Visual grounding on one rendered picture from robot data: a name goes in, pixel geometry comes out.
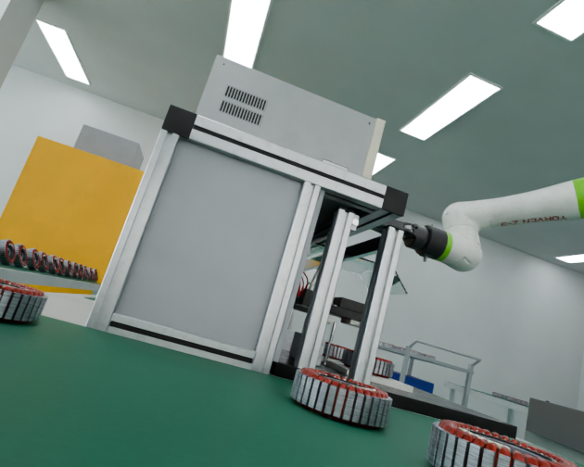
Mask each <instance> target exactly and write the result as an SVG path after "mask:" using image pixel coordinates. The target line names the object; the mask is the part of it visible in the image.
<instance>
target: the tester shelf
mask: <svg viewBox="0 0 584 467"><path fill-rule="evenodd" d="M161 129H163V130H166V131H168V133H170V134H172V133H176V134H178V135H180V139H183V140H185V141H188V142H190V143H193V144H196V145H201V146H203V147H206V148H208V149H211V150H213V151H216V152H219V153H222V154H224V155H226V156H229V157H232V158H236V159H239V160H242V161H245V162H246V163H249V164H252V165H255V166H257V167H260V168H263V169H266V170H269V171H272V172H275V173H277V174H280V175H283V176H285V177H288V178H290V179H293V180H296V181H299V182H301V183H304V182H309V183H311V185H315V184H316V185H319V186H321V189H322V190H325V192H324V199H323V202H322V205H321V209H320V212H319V216H318V220H317V222H316V226H315V229H314V233H313V237H312V239H313V238H316V237H318V236H320V235H322V234H325V233H327V232H329V229H330V226H331V222H332V219H333V215H334V211H335V209H337V208H339V207H342V208H346V209H349V210H352V211H354V212H355V215H358V216H359V219H358V221H359V223H358V225H357V227H356V231H355V232H350V233H349V237H351V236H353V235H355V234H359V233H362V232H364V231H367V230H370V229H372V228H374V227H376V226H379V225H382V224H384V223H387V222H389V221H393V220H395V219H398V218H400V217H403V216H404V212H405V209H406V204H407V200H408V195H409V194H407V193H405V192H402V191H400V190H398V189H395V188H392V187H390V186H387V185H384V184H381V183H378V182H375V181H372V180H370V179H367V178H364V177H362V176H360V175H357V174H355V173H352V172H349V171H347V170H342V169H340V168H338V167H335V166H333V165H330V164H327V163H325V162H322V161H320V160H318V159H315V158H311V157H308V156H305V155H303V154H300V153H298V152H296V151H293V150H290V149H288V148H285V147H282V146H280V145H276V144H274V143H271V142H269V141H266V140H263V139H261V138H259V137H256V136H254V135H251V134H248V133H244V132H241V131H239V130H237V129H234V128H232V127H229V126H226V125H224V124H221V123H219V122H217V121H214V120H210V119H207V118H204V117H202V116H199V115H198V114H195V113H193V112H190V111H187V110H185V109H182V108H180V107H176V106H174V105H170V107H169V110H168V112H167V115H166V118H165V120H164V122H163V124H162V127H161Z"/></svg>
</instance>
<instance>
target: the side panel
mask: <svg viewBox="0 0 584 467"><path fill-rule="evenodd" d="M320 191H321V186H319V185H316V184H315V185H311V183H309V182H304V183H301V182H299V181H296V180H293V179H290V178H288V177H285V176H283V175H280V174H277V173H275V172H272V171H269V170H266V169H263V168H260V167H257V166H255V165H252V164H249V163H246V162H245V161H242V160H239V159H236V158H232V157H229V156H226V155H224V154H222V153H219V152H216V151H213V150H211V149H208V148H206V147H203V146H201V145H196V144H193V143H190V142H188V141H185V140H183V139H180V135H178V134H176V133H172V134H170V133H168V131H166V130H163V129H161V130H160V133H159V137H158V140H157V142H156V144H155V146H154V149H153V152H152V154H151V157H150V159H149V161H148V163H147V166H146V170H145V173H144V175H143V178H142V181H141V182H140V185H139V187H138V190H137V193H136V195H135V198H134V200H133V204H132V206H131V209H130V211H129V214H128V216H127V219H126V222H125V223H124V226H123V228H122V231H121V235H120V238H119V240H118V243H117V245H116V247H115V250H114V252H113V255H112V258H111V260H110V263H109V264H108V268H107V271H106V274H105V276H104V279H103V281H102V284H101V286H100V288H99V291H98V293H97V296H96V299H95V303H94V305H93V307H92V310H91V312H90V315H89V317H88V320H87V322H86V325H85V327H89V328H93V329H96V330H100V331H103V332H107V333H111V334H117V335H120V336H124V337H128V338H132V339H135V340H139V341H142V342H146V343H149V344H153V345H157V346H160V347H166V348H170V349H174V350H177V351H181V352H184V353H188V354H192V355H195V356H199V357H202V358H206V359H210V360H216V361H219V362H223V363H227V364H230V365H234V366H237V367H241V368H245V369H248V370H252V371H255V372H262V373H265V374H269V373H270V369H271V367H272V363H273V357H274V353H275V350H276V347H277V344H278V340H279V337H280V334H281V330H282V327H283V323H284V320H285V316H286V311H287V307H288V304H289V300H290V297H291V294H292V290H293V287H294V283H295V281H296V277H297V273H298V267H299V264H300V261H301V257H302V254H303V250H304V247H305V244H306V240H307V237H308V233H309V230H310V227H311V221H312V217H313V214H314V210H315V208H316V204H317V200H318V197H319V194H320Z"/></svg>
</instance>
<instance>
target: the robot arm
mask: <svg viewBox="0 0 584 467"><path fill-rule="evenodd" d="M580 219H584V177H583V178H579V179H575V180H572V181H568V182H565V183H558V184H556V185H552V186H549V187H545V188H541V189H538V190H534V191H529V192H525V193H521V194H516V195H511V196H503V197H497V198H491V199H486V200H477V201H467V202H456V203H453V204H451V205H449V206H448V207H447V208H446V209H445V210H444V212H443V215H442V224H443V230H440V229H439V228H436V227H434V225H433V224H431V226H430V225H426V226H422V225H420V224H417V223H408V222H403V221H397V220H393V221H389V222H387V223H384V224H382V225H379V226H376V227H374V228H372V229H371V230H373V231H375V232H378V233H380V234H382V231H383V227H385V226H388V225H389V224H391V225H394V226H396V227H399V228H401V229H404V230H405V231H404V233H403V237H402V240H403V242H404V245H405V246H406V247H408V248H411V249H414V250H415V252H416V254H418V255H419V256H420V257H424V260H423V262H426V259H428V258H430V259H434V260H436V261H439V262H442V263H444V264H446V265H447V266H449V267H450V268H452V269H454V270H456V271H471V270H472V269H474V268H475V267H477V265H478V264H479V263H480V261H481V260H482V248H481V245H480V240H479V235H478V233H479V232H481V231H485V230H489V229H491V230H492V229H497V228H502V227H508V226H514V225H520V224H528V223H536V222H546V221H575V220H580Z"/></svg>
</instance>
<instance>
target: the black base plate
mask: <svg viewBox="0 0 584 467"><path fill-rule="evenodd" d="M294 361H295V359H294V358H292V357H290V356H289V351H286V350H283V349H282V350H281V354H280V357H279V360H278V362H275V361H273V363H272V367H271V369H270V373H271V374H272V375H274V376H277V377H281V378H285V379H288V380H292V381H294V378H295V375H296V371H297V370H301V369H300V368H298V367H296V366H294V365H293V364H294ZM315 369H317V370H321V371H324V372H329V373H333V374H334V375H337V374H338V375H340V377H341V378H342V377H343V376H344V377H346V378H347V379H348V376H347V375H346V374H344V373H342V372H339V371H337V370H335V369H333V368H331V367H328V366H326V365H323V364H322V361H321V363H320V366H317V365H316V367H315ZM370 386H374V387H376V388H379V389H381V390H383V391H385V392H387V393H388V396H389V397H391V398H392V399H393V400H392V404H391V407H394V408H398V409H401V410H407V411H411V412H415V413H418V414H422V415H425V416H429V417H433V418H436V419H440V420H451V421H456V422H458V423H465V424H470V425H472V426H477V427H479V428H481V429H487V430H489V431H490V432H491V433H492V432H496V433H498V434H499V435H506V436H508V437H510V438H513V439H516V432H517V426H514V425H512V424H509V423H506V422H503V421H501V420H498V419H495V418H493V417H490V416H488V415H486V414H484V413H481V412H478V411H476V410H472V409H469V408H466V407H465V406H462V405H460V404H457V403H454V402H452V401H449V400H447V399H445V398H441V397H438V396H436V395H433V394H430V393H428V392H426V391H424V390H421V389H418V388H416V387H413V392H412V393H410V392H407V391H403V390H399V389H397V388H393V387H390V386H386V385H381V384H377V383H373V382H370Z"/></svg>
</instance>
